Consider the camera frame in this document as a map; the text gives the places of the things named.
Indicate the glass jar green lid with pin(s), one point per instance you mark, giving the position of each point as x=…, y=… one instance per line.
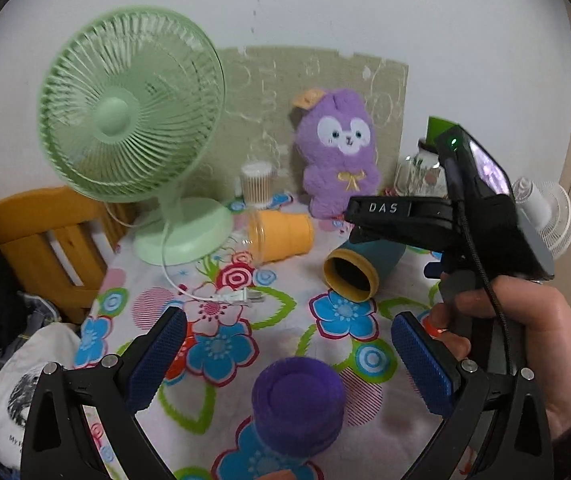
x=421, y=174

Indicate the cotton swab container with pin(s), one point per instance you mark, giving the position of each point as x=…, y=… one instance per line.
x=257, y=183

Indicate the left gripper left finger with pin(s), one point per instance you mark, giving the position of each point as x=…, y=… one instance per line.
x=58, y=443

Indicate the beige patterned board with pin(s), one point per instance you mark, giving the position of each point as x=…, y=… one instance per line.
x=259, y=119

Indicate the green desk fan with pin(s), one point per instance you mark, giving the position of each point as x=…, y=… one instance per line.
x=126, y=112

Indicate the purple plush bunny toy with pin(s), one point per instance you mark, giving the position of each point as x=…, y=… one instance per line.
x=337, y=141

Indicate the orange plastic cup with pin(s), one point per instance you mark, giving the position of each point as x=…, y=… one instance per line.
x=273, y=235

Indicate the white standing fan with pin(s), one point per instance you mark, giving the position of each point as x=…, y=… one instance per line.
x=548, y=207

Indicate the floral tablecloth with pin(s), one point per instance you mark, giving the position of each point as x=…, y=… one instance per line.
x=242, y=317

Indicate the white folded t-shirt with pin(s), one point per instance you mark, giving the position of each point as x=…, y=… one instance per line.
x=19, y=377

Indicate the teal cup yellow rim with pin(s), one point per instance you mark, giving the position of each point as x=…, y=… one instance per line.
x=356, y=271

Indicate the purple plastic cup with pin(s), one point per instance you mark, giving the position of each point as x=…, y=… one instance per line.
x=298, y=406

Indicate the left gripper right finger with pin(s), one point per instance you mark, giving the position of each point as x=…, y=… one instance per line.
x=517, y=444

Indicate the right hand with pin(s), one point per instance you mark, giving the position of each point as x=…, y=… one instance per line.
x=546, y=315

